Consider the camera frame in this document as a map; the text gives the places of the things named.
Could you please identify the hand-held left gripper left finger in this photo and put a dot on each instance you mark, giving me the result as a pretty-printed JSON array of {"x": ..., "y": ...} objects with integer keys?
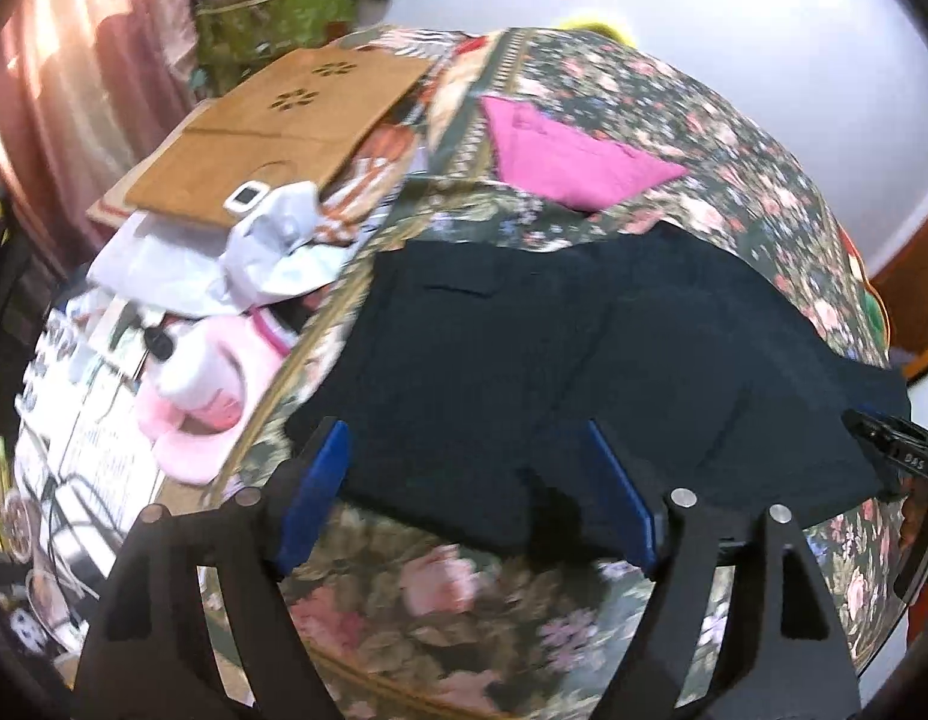
[{"x": 320, "y": 481}]

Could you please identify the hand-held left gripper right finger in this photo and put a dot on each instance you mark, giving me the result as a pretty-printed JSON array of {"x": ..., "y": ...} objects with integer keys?
[{"x": 623, "y": 499}]

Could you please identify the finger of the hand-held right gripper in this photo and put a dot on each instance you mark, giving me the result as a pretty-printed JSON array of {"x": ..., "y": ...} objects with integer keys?
[{"x": 907, "y": 459}]

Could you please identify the black pants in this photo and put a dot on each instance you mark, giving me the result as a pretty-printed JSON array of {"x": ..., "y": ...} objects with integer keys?
[{"x": 509, "y": 360}]

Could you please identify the pink plush toy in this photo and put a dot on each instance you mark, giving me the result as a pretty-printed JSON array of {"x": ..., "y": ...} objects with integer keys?
[{"x": 201, "y": 382}]

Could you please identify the brown wooden furniture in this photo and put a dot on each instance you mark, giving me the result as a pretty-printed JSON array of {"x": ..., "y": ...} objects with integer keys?
[{"x": 913, "y": 292}]

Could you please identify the floral blanket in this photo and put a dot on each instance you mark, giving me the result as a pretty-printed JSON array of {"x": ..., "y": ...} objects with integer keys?
[{"x": 441, "y": 615}]

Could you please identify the white printed sheet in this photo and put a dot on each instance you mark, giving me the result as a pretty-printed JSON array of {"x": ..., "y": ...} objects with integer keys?
[{"x": 89, "y": 450}]

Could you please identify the white crumpled cloth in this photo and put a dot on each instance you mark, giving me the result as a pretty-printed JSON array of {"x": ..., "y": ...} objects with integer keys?
[{"x": 179, "y": 270}]

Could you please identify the small white device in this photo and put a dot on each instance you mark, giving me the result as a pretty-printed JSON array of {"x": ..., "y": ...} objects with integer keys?
[{"x": 245, "y": 197}]

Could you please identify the red white printed cloth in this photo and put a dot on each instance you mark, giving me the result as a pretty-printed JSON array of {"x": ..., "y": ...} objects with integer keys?
[{"x": 377, "y": 165}]

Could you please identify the pink folded cloth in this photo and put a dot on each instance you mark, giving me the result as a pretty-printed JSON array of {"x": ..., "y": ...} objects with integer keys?
[{"x": 561, "y": 157}]

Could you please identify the wooden lap desk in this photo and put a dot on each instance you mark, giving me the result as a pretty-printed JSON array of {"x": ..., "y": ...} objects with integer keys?
[{"x": 284, "y": 135}]

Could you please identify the green floral bag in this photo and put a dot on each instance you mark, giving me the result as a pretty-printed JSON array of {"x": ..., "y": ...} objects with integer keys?
[{"x": 284, "y": 19}]

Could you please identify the yellow soft object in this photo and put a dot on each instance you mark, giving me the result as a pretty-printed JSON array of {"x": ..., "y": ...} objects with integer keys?
[{"x": 595, "y": 22}]

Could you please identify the pink curtain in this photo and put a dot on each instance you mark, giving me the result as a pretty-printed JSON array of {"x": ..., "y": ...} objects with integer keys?
[{"x": 81, "y": 67}]

